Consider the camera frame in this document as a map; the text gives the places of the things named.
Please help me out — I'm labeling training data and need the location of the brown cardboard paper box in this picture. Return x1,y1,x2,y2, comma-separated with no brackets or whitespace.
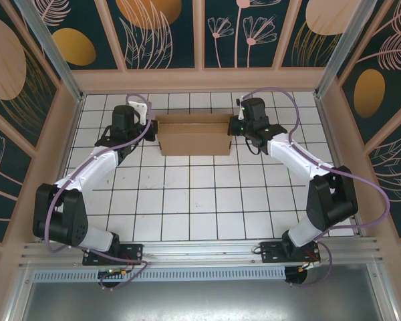
154,113,233,157

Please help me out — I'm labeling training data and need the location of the small circuit board with LED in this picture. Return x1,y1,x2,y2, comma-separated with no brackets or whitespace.
98,267,130,279

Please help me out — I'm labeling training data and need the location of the grey metal sheet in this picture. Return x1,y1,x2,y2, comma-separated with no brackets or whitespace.
6,263,400,321

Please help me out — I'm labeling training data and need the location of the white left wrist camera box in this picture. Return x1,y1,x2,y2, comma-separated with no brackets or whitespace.
125,100,150,125

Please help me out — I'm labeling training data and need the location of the aluminium corner post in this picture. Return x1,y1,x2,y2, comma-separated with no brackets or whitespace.
313,0,379,98
13,0,85,103

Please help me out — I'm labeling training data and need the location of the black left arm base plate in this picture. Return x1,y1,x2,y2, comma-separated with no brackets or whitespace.
82,243,144,267

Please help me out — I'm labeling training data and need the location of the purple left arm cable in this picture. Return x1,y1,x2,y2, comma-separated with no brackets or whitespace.
45,93,154,291

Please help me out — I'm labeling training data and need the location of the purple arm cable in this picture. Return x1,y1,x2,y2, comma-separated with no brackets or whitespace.
45,93,154,291
242,86,392,288

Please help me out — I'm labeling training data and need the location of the aluminium mounting rail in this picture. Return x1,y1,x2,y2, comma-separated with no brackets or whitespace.
18,236,385,269

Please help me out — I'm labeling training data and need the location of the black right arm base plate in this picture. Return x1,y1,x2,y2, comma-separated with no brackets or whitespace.
259,240,321,265

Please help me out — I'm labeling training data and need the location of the slotted grey cable duct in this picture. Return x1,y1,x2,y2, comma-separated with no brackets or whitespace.
33,266,287,283

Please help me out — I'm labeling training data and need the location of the orange wire connector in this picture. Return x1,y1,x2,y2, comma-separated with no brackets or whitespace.
299,259,321,272

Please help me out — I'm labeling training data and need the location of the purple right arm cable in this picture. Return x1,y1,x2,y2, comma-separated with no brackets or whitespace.
242,86,392,288

